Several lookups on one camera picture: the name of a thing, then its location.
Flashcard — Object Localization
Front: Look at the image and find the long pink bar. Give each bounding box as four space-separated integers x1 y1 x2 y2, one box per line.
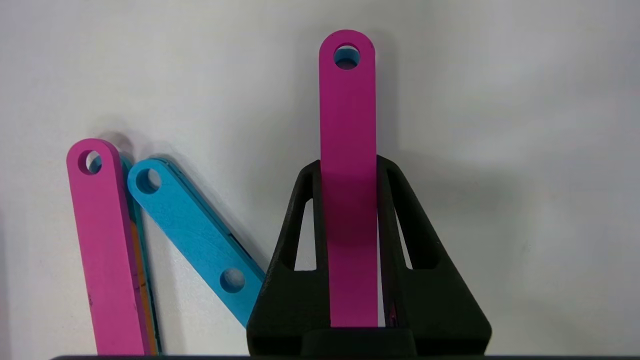
66 138 162 356

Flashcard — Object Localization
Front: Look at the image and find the short blue bar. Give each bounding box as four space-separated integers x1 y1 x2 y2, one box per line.
127 158 266 329

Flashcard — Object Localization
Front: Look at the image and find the short pink bar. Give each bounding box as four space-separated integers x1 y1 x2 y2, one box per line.
319 29 379 329

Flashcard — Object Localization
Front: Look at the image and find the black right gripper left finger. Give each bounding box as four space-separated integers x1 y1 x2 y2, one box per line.
246 159 331 356

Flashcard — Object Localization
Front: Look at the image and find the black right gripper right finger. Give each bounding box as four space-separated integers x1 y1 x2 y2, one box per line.
377 155 493 356

